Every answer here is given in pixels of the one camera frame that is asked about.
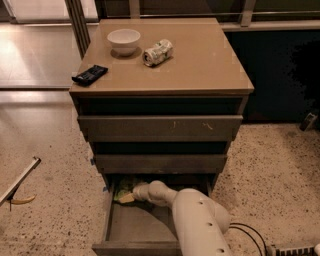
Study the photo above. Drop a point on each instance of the top drawer front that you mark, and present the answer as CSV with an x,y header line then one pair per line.
x,y
210,128

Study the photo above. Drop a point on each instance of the open bottom drawer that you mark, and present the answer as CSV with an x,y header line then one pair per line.
x,y
141,228

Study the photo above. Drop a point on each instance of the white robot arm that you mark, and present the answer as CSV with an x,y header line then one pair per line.
x,y
200,223

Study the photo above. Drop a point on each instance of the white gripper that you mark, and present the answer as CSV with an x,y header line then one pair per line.
x,y
140,192

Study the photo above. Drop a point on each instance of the metal bar with yellow hook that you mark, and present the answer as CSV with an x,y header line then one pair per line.
x,y
8,195

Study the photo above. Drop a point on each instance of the brown drawer cabinet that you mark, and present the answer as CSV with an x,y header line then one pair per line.
x,y
202,77

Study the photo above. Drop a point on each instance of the green rice chip bag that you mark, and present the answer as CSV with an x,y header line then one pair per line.
x,y
125,186

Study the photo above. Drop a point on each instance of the white ceramic bowl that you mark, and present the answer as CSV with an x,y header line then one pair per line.
x,y
124,41

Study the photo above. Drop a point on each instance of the small dark floor object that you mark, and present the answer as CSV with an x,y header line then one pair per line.
x,y
308,121

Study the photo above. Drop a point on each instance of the power strip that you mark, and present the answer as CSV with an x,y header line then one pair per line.
x,y
276,250

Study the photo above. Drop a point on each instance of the crushed silver can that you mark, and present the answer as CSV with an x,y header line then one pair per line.
x,y
158,53

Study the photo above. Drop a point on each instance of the black snack bar wrapper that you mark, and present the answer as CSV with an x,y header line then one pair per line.
x,y
89,76

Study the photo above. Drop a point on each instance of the middle drawer front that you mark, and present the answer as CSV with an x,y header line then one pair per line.
x,y
160,164

